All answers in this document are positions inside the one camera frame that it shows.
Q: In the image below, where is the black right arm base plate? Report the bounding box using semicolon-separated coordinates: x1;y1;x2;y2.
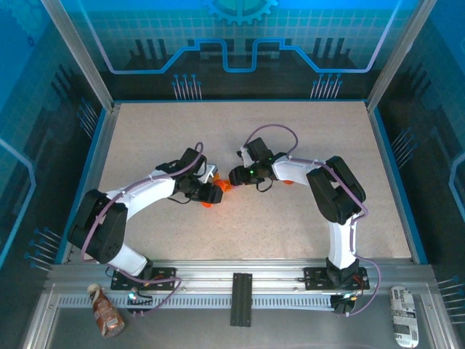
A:
303;266;371;291

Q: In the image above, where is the aluminium frame post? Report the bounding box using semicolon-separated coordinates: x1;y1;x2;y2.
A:
366;0;439;112
40;0;116;110

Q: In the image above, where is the black extrusion bracket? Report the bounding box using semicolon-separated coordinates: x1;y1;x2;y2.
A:
230;272;254;327

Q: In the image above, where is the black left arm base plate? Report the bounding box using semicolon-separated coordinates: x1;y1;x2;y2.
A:
110;267;178;292

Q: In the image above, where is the brown drink bottle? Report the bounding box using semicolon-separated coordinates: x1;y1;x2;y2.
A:
87;283;126;338

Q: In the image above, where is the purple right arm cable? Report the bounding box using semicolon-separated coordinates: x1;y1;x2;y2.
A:
242;124;382;317

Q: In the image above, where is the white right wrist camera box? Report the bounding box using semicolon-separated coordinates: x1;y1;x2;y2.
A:
238;145;255;168

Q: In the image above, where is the black cable connector block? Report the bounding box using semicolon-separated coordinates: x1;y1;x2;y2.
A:
126;286;154;316
330;290;359;316

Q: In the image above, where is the aluminium cross rail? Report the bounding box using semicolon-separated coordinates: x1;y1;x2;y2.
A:
46;257;435;292

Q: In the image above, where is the slotted grey cable duct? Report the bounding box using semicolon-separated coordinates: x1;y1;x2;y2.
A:
57;294;337;310

